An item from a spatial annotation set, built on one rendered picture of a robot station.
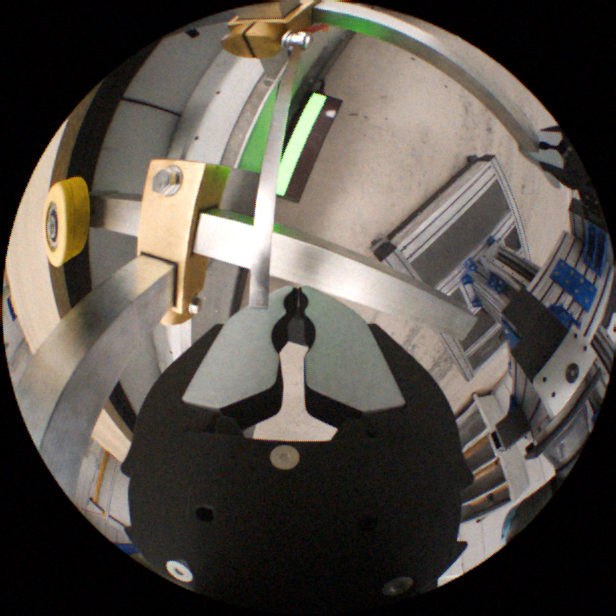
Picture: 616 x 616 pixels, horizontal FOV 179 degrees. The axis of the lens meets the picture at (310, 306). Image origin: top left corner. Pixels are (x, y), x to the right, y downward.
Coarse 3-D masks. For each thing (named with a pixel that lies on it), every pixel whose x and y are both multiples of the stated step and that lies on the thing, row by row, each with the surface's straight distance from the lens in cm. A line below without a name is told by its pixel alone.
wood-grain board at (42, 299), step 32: (64, 128) 28; (64, 160) 28; (32, 192) 37; (32, 224) 36; (32, 256) 38; (32, 288) 44; (64, 288) 32; (32, 320) 61; (32, 352) 119; (128, 448) 79
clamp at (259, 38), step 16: (304, 0) 24; (320, 0) 25; (288, 16) 20; (304, 16) 23; (240, 32) 20; (256, 32) 19; (272, 32) 20; (224, 48) 22; (240, 48) 21; (256, 48) 21; (272, 48) 20
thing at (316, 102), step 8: (320, 96) 33; (312, 104) 32; (320, 104) 32; (304, 112) 31; (312, 112) 31; (304, 120) 31; (312, 120) 31; (296, 128) 31; (304, 128) 30; (296, 136) 30; (304, 136) 30; (296, 144) 30; (288, 152) 30; (296, 152) 30; (288, 160) 30; (296, 160) 30; (280, 168) 30; (288, 168) 29; (280, 176) 30; (288, 176) 29; (280, 184) 29; (280, 192) 29
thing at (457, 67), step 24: (192, 24) 31; (336, 24) 25; (360, 24) 24; (384, 24) 23; (408, 24) 25; (408, 48) 24; (432, 48) 23; (456, 72) 25; (480, 72) 26; (480, 96) 26; (504, 96) 28; (504, 120) 28; (528, 144) 30
